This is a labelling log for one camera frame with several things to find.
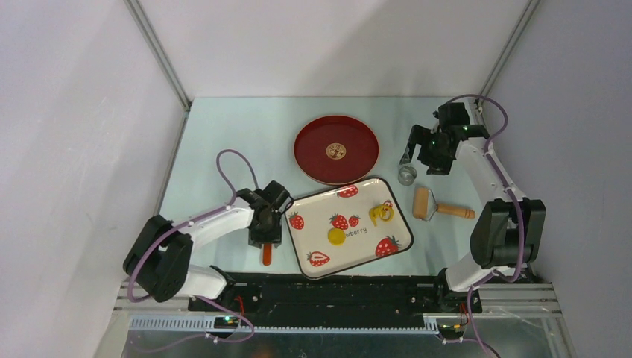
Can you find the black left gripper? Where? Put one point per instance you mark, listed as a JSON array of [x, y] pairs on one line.
[[273, 236]]

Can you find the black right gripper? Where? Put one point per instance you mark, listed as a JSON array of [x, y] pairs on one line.
[[419, 135]]

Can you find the wooden dough roller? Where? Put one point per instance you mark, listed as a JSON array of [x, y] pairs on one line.
[[425, 207]]

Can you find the red round tray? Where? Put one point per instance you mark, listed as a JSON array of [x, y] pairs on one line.
[[336, 149]]

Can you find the white strawberry rectangular tray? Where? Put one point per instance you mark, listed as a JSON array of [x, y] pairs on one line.
[[368, 213]]

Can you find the yellow dough piece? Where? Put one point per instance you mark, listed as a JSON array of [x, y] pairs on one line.
[[336, 236]]

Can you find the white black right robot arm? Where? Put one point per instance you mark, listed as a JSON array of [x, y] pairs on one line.
[[508, 230]]

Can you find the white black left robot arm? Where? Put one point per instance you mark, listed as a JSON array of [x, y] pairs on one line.
[[160, 258]]

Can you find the aluminium frame rail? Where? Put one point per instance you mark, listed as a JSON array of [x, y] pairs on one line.
[[521, 302]]

